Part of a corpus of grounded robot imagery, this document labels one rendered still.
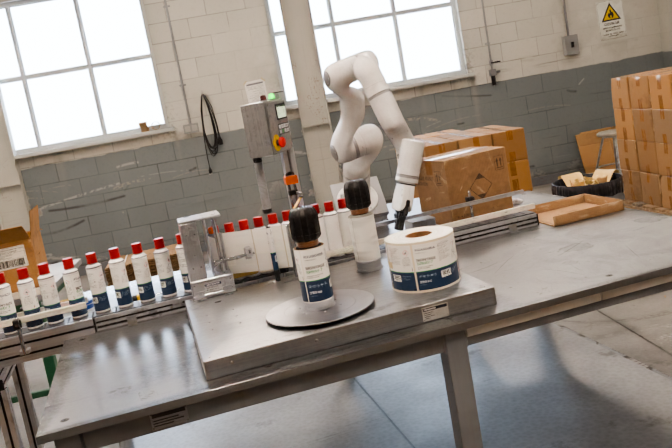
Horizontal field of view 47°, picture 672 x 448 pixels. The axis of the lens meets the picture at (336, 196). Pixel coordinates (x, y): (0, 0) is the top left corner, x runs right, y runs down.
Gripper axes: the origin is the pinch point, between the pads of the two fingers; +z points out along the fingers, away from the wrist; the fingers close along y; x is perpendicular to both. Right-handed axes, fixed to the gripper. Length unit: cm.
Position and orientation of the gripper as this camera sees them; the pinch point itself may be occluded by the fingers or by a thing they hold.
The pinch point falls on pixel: (399, 224)
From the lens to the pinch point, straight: 283.4
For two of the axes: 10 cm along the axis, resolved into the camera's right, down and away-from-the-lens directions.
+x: 9.5, 1.4, 2.7
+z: -1.6, 9.9, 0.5
